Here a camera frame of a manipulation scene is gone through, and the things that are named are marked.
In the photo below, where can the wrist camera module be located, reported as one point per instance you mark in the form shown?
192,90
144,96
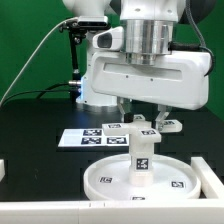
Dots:
112,39

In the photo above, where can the black camera on stand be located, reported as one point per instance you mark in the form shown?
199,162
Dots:
77,28

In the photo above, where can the white L-shaped border fence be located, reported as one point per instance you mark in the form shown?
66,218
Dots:
209,210

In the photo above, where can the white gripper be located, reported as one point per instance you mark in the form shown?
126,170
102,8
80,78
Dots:
176,80

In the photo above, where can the white cross-shaped table base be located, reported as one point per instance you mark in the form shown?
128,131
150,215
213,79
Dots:
142,130

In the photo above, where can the white marker sheet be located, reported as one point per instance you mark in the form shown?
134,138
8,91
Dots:
90,138

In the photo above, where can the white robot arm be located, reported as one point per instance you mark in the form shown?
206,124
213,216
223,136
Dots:
131,55

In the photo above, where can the white round table top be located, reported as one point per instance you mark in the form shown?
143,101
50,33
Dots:
111,178

